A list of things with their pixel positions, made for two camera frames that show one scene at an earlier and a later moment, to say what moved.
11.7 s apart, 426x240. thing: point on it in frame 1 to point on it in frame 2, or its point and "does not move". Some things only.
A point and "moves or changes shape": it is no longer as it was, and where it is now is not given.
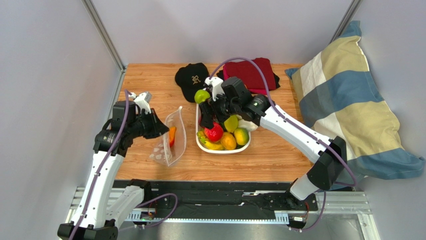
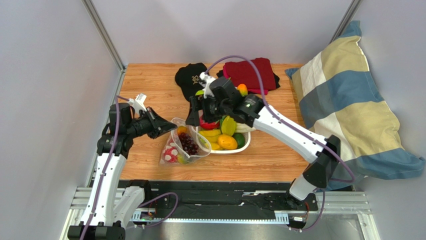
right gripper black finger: [207, 118] to [193, 119]
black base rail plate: [222, 198] does not move
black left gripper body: [141, 126] does not move
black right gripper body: [209, 107] does not move
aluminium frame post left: [104, 34] does not move
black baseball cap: [191, 78] does not move
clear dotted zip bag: [170, 148] moves or changes shape
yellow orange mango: [228, 141] does not move
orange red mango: [172, 135] to [181, 129]
